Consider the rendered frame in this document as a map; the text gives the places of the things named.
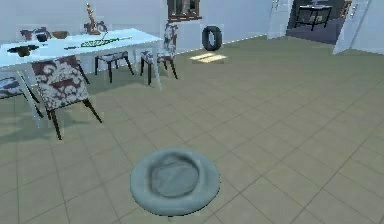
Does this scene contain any round grey floor cushion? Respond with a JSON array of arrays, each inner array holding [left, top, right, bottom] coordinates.
[[129, 147, 221, 217]]

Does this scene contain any maroon white patterned chair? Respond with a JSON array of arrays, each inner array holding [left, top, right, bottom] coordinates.
[[139, 22, 180, 86], [0, 75, 44, 119], [31, 55, 103, 141], [94, 51, 135, 84]]

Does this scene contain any black tyre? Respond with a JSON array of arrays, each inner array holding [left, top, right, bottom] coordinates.
[[201, 25, 223, 52]]

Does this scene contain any brown framed window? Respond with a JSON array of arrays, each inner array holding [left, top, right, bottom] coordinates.
[[167, 0, 203, 22]]

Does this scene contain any white dining table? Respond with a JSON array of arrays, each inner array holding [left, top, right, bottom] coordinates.
[[0, 27, 164, 129]]

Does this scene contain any green patterned table runner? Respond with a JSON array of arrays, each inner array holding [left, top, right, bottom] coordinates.
[[80, 37, 120, 48]]

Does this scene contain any white room door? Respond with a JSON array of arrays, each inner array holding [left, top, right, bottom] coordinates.
[[332, 0, 374, 56], [266, 0, 295, 40]]

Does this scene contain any brown statuette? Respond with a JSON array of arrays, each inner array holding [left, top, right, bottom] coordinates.
[[83, 2, 108, 36]]

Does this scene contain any brown bowl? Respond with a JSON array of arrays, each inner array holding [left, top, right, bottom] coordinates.
[[51, 30, 70, 40]]

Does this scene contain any black side table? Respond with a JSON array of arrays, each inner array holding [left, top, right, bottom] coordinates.
[[293, 3, 334, 32]]

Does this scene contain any dark blue cup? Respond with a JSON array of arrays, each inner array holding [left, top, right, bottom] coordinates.
[[34, 27, 52, 43]]

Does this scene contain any black pan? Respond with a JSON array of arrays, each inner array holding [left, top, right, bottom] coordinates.
[[6, 44, 40, 58]]

